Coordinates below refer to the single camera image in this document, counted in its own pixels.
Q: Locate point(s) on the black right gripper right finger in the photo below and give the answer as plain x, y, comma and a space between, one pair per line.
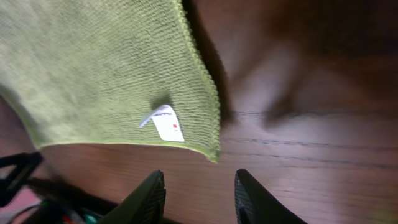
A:
256, 205

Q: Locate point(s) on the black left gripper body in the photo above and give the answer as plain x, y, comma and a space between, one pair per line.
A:
65, 203

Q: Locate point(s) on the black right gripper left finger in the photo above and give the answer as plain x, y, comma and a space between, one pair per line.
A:
145, 205

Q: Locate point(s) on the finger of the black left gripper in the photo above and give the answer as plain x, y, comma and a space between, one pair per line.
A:
24, 165

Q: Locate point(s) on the light green microfiber cloth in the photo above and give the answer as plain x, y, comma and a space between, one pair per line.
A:
108, 72

